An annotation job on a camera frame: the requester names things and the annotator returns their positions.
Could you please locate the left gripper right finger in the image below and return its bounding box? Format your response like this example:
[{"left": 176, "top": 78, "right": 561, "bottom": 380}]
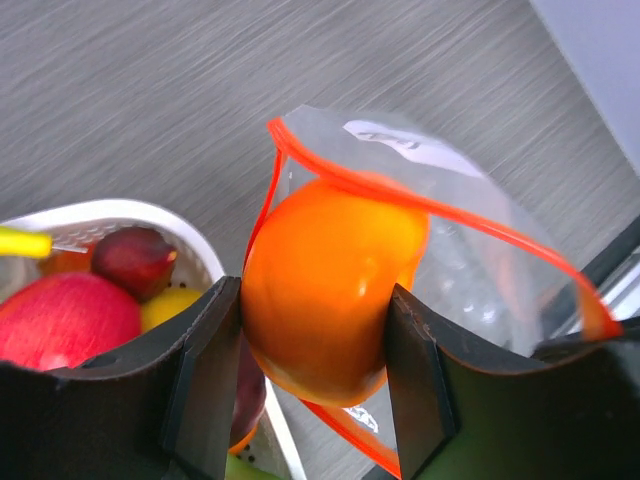
[{"left": 385, "top": 287, "right": 639, "bottom": 479}]

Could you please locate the single yellow banana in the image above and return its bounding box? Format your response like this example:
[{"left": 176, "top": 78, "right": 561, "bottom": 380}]
[{"left": 0, "top": 226, "right": 53, "bottom": 259}]

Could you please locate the dark purple fig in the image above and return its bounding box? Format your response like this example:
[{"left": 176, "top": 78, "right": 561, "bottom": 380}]
[{"left": 90, "top": 226, "right": 178, "bottom": 303}]

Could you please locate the dark red mangosteen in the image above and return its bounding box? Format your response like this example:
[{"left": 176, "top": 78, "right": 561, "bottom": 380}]
[{"left": 229, "top": 334, "right": 266, "bottom": 447}]

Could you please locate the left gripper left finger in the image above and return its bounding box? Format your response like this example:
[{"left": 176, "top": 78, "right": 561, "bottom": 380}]
[{"left": 1, "top": 277, "right": 241, "bottom": 479}]

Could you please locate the clear zip top bag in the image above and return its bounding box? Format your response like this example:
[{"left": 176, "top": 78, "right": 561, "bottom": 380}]
[{"left": 241, "top": 106, "right": 622, "bottom": 477}]

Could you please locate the white perforated fruit basket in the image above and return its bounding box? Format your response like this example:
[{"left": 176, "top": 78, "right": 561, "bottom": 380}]
[{"left": 1, "top": 199, "right": 305, "bottom": 479}]

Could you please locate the red apple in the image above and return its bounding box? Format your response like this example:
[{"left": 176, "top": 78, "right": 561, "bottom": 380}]
[{"left": 1, "top": 272, "right": 141, "bottom": 371}]

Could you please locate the yellow lemon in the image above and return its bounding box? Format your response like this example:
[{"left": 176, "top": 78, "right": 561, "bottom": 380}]
[{"left": 140, "top": 287, "right": 203, "bottom": 333}]

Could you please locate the orange fruit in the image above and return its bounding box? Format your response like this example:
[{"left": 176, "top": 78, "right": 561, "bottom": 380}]
[
  {"left": 228, "top": 425, "right": 258, "bottom": 455},
  {"left": 241, "top": 179, "right": 429, "bottom": 407}
]

